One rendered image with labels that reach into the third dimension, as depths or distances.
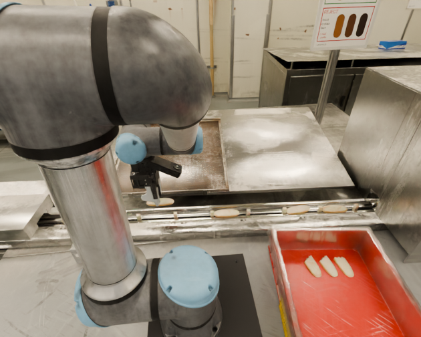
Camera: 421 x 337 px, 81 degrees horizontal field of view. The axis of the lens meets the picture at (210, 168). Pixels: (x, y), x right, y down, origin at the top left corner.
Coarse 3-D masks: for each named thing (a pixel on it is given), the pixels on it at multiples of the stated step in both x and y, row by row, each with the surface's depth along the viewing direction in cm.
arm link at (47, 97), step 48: (0, 48) 20; (48, 48) 20; (96, 48) 21; (0, 96) 21; (48, 96) 22; (96, 96) 22; (48, 144) 24; (96, 144) 27; (96, 192) 31; (96, 240) 35; (96, 288) 41; (144, 288) 45
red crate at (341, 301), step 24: (288, 264) 81; (336, 264) 80; (360, 264) 80; (312, 288) 74; (336, 288) 74; (360, 288) 74; (312, 312) 69; (336, 312) 69; (360, 312) 68; (384, 312) 68; (312, 336) 64; (336, 336) 64; (360, 336) 64; (384, 336) 64
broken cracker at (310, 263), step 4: (308, 260) 81; (312, 260) 81; (308, 264) 80; (312, 264) 79; (316, 264) 80; (308, 268) 79; (312, 268) 78; (316, 268) 78; (312, 272) 78; (316, 272) 77; (320, 272) 78; (316, 276) 77; (320, 276) 77
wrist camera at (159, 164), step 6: (156, 156) 82; (150, 162) 78; (156, 162) 79; (162, 162) 81; (168, 162) 82; (156, 168) 80; (162, 168) 80; (168, 168) 80; (174, 168) 81; (180, 168) 83; (168, 174) 81; (174, 174) 81; (180, 174) 82
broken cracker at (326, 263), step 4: (324, 256) 82; (320, 260) 81; (324, 260) 80; (328, 260) 81; (324, 264) 80; (328, 264) 79; (332, 264) 79; (324, 268) 79; (328, 268) 78; (332, 268) 78; (328, 272) 78; (332, 272) 77; (336, 272) 77; (332, 276) 77
